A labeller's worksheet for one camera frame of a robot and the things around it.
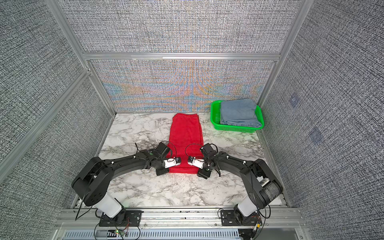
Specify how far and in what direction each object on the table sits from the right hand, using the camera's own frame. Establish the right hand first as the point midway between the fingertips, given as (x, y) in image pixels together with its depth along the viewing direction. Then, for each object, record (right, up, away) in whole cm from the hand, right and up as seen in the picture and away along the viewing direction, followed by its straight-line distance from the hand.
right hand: (201, 164), depth 91 cm
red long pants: (-10, +14, +10) cm, 20 cm away
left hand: (-20, 0, 0) cm, 20 cm away
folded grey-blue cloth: (+32, +34, +21) cm, 51 cm away
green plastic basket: (+13, +34, +26) cm, 45 cm away
